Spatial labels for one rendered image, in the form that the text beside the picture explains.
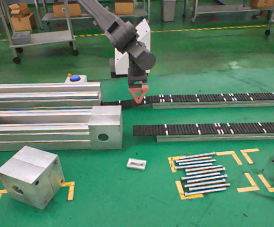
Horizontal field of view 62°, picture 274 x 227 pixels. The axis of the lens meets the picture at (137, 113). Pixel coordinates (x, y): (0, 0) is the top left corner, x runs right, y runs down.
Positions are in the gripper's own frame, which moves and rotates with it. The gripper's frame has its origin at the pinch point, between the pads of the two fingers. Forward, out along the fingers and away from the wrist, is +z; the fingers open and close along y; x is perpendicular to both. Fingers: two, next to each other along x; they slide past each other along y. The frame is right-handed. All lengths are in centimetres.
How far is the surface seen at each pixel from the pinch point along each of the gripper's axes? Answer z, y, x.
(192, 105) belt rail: 4.0, 2.9, 20.7
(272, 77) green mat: 6, -20, 65
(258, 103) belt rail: 4.2, 3.7, 46.0
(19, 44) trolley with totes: 59, -257, -153
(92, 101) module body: -0.8, 3.9, -16.5
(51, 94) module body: -3.6, 2.5, -30.9
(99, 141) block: 1.4, 23.1, -13.0
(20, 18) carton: 63, -451, -220
